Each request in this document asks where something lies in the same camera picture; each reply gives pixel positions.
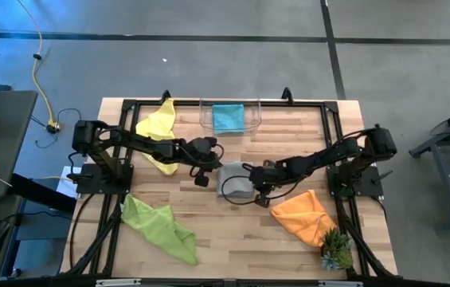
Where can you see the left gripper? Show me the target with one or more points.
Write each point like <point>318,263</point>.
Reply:
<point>202,151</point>

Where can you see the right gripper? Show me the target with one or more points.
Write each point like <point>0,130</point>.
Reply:
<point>268,177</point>

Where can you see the grey microfiber towel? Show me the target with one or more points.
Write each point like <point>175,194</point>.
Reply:
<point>230,179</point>

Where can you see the teal microfiber towel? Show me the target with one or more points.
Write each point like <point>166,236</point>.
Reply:
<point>228,119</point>

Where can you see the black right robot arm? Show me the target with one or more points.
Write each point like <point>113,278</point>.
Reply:
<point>320,157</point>

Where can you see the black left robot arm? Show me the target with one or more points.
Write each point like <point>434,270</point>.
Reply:
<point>145,145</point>

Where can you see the orange microfiber towel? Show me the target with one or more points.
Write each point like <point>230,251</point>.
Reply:
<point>304,219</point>

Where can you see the yellow microfiber towel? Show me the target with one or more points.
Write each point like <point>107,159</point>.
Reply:
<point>157,123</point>

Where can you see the green microfiber towel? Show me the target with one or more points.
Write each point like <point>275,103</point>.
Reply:
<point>157,227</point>

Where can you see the clear plastic bin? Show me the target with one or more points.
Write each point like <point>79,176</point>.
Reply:
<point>254,119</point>

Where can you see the small potted succulent plant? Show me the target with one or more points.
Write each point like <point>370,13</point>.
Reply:
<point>336,249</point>

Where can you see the white paper sheet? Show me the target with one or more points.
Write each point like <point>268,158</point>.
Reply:
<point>67,187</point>

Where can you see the black angled bar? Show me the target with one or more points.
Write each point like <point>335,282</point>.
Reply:
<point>41,193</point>

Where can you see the grey side desk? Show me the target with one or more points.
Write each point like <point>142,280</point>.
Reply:
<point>5,131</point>

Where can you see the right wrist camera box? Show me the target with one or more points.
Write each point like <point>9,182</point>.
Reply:
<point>261,201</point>

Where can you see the black aluminium rig frame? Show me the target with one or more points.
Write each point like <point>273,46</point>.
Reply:
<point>308,104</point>

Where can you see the white metal bracket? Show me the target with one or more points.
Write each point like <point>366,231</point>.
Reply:
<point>340,284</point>
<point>117,282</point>

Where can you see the grey metal cart frame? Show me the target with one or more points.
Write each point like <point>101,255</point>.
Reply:
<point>449,183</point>

